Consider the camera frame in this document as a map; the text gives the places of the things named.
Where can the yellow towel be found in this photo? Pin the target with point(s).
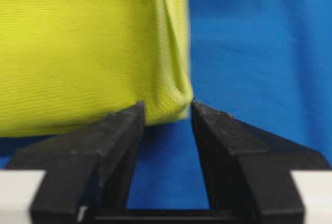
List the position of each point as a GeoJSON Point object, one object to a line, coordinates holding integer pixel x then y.
{"type": "Point", "coordinates": [66, 63]}

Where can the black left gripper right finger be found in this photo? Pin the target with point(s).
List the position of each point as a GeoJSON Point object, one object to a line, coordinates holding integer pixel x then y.
{"type": "Point", "coordinates": [257, 175]}

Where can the blue table cloth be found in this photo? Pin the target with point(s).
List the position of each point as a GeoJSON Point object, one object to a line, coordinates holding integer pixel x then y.
{"type": "Point", "coordinates": [264, 62]}

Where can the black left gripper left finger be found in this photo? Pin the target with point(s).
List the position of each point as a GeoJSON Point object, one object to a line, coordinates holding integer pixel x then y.
{"type": "Point", "coordinates": [58, 179]}

